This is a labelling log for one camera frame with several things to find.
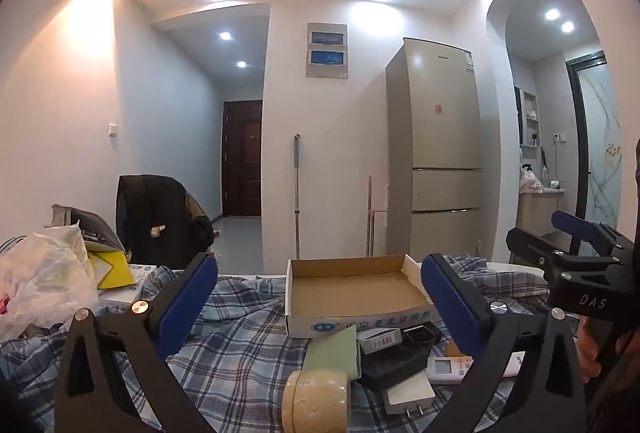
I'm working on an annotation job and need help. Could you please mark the white and brown cardboard box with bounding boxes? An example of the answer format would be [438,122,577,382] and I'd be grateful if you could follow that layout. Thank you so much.
[285,254,443,339]

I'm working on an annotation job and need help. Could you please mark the person's right forearm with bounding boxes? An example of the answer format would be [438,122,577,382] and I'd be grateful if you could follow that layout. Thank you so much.
[585,338,640,433]

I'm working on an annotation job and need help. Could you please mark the white flat carton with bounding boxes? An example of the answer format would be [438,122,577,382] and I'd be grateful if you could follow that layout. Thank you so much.
[97,263,176,309]

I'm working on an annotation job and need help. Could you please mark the wall niche shelf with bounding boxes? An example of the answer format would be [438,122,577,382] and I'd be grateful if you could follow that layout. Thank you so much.
[520,90,541,146]

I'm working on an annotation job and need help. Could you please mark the black jacket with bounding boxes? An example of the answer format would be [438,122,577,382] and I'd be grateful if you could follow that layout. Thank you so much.
[116,174,216,269]

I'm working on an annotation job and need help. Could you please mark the grey electrical panel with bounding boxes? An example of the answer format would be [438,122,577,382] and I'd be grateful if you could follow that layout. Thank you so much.
[306,22,348,79]

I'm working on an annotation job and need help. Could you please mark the black small square box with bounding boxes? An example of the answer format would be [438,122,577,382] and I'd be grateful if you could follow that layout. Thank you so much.
[401,321,442,350]

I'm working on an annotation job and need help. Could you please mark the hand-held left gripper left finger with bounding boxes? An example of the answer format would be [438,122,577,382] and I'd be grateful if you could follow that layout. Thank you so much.
[52,252,219,433]

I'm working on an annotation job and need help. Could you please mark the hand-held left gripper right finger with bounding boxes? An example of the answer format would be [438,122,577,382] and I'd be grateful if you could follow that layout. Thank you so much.
[420,253,588,433]

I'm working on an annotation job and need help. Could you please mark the yellow paper bag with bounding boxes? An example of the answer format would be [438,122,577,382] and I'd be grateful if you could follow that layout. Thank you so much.
[87,250,137,291]

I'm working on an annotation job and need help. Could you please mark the cream round jar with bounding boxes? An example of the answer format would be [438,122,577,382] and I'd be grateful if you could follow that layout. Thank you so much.
[281,368,351,433]

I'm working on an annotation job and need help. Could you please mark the grey black pouch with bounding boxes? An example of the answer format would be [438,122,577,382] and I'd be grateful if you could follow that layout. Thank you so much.
[44,204,126,256]

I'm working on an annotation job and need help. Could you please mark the pale green case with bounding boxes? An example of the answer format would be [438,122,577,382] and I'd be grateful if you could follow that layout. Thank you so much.
[302,330,363,384]

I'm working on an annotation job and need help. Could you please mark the black rimmed case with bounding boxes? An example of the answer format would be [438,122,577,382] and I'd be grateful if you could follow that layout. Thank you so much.
[357,344,432,395]

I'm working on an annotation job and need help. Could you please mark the beige refrigerator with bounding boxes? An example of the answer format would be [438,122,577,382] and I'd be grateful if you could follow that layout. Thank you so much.
[385,38,483,259]

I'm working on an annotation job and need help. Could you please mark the white charger plug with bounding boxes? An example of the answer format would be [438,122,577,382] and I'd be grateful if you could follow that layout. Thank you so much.
[382,370,437,416]

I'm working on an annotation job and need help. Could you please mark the floral glass door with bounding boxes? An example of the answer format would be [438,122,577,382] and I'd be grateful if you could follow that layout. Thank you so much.
[565,52,628,234]

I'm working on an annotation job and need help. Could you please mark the white remote control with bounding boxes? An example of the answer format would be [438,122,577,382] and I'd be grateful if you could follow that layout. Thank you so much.
[426,352,527,385]

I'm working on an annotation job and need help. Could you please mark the grey-blue small carton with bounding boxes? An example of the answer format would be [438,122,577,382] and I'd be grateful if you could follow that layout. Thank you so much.
[357,329,403,355]

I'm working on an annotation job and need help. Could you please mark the grey handled mop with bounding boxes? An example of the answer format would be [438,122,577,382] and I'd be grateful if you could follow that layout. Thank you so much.
[292,133,302,260]

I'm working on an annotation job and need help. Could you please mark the bathroom vanity cabinet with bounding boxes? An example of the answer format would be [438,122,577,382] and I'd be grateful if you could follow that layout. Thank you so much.
[517,188,566,254]

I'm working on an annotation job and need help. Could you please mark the dark brown door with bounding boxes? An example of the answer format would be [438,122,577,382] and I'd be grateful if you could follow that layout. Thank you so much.
[222,100,263,218]

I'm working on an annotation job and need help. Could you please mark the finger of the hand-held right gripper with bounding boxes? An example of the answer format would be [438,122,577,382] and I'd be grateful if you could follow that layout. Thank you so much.
[506,228,581,271]
[551,211,638,259]

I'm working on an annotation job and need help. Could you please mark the blue plaid shirt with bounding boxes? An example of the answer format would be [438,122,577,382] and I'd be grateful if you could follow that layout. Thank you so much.
[0,253,551,433]

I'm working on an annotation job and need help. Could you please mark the person's right hand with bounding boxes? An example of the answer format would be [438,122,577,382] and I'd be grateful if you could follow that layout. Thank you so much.
[576,314,603,384]

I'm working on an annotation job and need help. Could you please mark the pile of pale clothes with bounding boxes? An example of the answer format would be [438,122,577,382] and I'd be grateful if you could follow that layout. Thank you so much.
[520,166,543,191]

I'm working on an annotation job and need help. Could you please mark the white plastic bag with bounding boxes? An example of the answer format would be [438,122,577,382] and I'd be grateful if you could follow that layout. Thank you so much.
[0,223,101,339]

